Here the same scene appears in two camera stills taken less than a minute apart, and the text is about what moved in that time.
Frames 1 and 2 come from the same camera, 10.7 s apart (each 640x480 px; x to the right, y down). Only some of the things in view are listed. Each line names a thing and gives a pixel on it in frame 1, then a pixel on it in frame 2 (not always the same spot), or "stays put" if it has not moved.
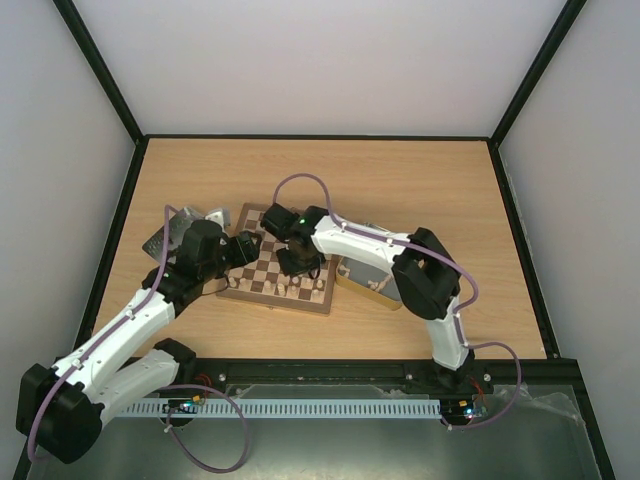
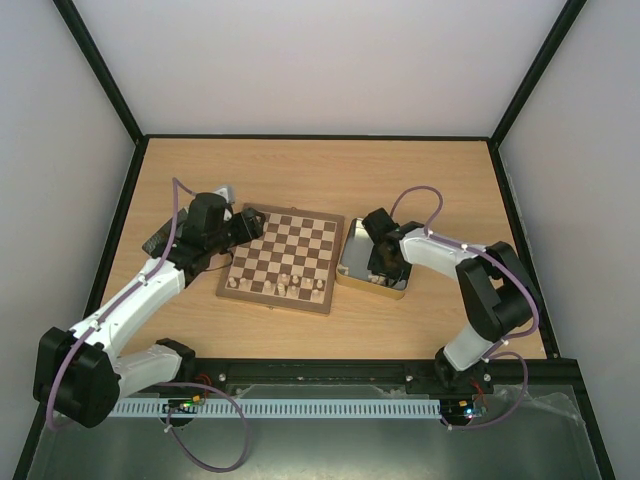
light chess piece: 293,291 stays put
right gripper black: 298,257 → 382,255
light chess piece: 318,293 stays put
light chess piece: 268,288 stays put
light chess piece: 306,283 stays put
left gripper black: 245,251 → 249,228
